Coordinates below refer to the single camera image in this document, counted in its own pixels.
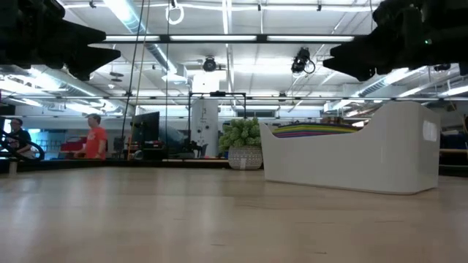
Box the purple plastic measuring cup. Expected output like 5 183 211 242
272 131 361 139

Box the person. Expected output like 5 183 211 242
0 117 34 161
75 113 109 161

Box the black overhead rig camera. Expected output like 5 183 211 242
291 46 316 75

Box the white plastic basket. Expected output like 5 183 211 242
258 101 442 195

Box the black aluminium rig frame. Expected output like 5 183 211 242
0 34 468 178

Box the black monitor screen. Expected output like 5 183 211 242
130 111 161 149

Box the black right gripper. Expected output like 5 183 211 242
322 0 468 82

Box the green potted succulent plant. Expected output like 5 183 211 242
218 116 263 171

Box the black curved cable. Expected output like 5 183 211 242
0 129 45 161

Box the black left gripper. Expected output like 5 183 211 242
0 0 121 81

